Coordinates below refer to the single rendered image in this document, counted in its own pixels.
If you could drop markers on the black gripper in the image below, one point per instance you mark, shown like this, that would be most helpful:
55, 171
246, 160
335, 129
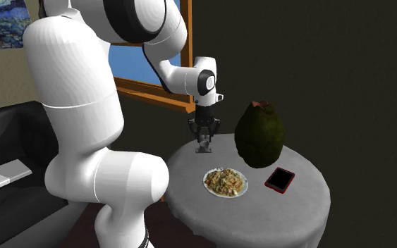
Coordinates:
204, 116

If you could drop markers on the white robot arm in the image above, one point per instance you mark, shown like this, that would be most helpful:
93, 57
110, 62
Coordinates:
77, 103

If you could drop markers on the small grey metal object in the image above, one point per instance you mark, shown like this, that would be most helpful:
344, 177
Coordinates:
203, 145

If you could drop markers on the dark green vase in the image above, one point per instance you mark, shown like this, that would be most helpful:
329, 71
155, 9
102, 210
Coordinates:
260, 137

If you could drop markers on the white plate of noodles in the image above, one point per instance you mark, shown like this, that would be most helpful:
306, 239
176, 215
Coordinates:
225, 182

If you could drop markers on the wooden framed window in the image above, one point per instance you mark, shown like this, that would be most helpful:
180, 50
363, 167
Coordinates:
150, 86

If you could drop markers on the red tablet with black screen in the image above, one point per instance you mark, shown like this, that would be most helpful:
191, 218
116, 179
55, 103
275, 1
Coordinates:
280, 180

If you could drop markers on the round grey table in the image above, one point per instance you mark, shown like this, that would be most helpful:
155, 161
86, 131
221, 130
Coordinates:
253, 213

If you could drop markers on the black sofa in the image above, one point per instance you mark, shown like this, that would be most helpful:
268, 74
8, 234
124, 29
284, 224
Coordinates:
9, 178

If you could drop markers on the blue landscape wall painting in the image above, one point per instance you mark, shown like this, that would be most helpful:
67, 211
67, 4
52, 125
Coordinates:
0, 24

